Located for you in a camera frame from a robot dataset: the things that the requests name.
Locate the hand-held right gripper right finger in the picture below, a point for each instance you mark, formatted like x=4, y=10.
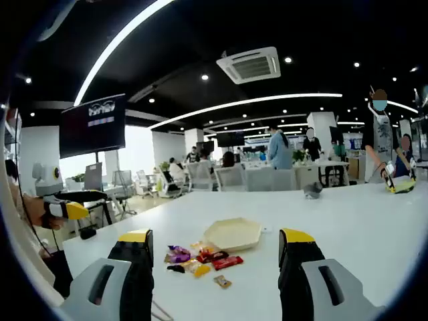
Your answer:
x=297, y=274

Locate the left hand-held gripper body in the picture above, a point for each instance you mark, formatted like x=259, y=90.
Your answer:
x=45, y=180

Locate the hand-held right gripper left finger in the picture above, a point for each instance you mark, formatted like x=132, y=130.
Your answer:
x=133, y=274

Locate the small black food stick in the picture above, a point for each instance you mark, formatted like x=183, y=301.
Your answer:
x=175, y=269

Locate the purple food candy packet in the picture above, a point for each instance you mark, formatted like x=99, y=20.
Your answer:
x=180, y=258
x=177, y=249

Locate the yellow food packet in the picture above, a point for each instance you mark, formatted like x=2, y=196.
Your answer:
x=197, y=269

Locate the clear orange food packet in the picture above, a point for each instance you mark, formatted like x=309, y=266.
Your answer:
x=202, y=247

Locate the cream hexagonal container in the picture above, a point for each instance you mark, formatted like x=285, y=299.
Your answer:
x=234, y=234

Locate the person's left hand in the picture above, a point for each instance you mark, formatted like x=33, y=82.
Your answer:
x=41, y=219

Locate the grey laptop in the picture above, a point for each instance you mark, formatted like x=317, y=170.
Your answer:
x=93, y=177

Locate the small white paper label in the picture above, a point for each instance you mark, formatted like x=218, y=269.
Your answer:
x=267, y=229

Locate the white storage shelf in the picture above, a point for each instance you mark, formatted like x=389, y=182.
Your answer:
x=11, y=133

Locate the large black monitor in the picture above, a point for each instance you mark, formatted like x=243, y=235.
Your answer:
x=93, y=130

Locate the grey crumpled cloth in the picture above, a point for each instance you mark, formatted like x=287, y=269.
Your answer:
x=313, y=191

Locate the grey desk partition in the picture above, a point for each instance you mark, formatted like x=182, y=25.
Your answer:
x=271, y=179

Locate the row of white office chairs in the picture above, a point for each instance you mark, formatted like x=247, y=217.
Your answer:
x=230, y=179

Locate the yellow cloth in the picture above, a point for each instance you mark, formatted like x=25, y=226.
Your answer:
x=401, y=187

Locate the black desk monitor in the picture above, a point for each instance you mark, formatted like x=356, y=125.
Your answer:
x=336, y=135

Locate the long white ceiling light strip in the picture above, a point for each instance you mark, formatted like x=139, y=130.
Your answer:
x=250, y=101
x=110, y=50

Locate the dark hanging monitor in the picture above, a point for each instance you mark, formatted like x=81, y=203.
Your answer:
x=230, y=139

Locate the white ceiling air conditioner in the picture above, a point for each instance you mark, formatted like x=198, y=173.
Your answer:
x=249, y=65

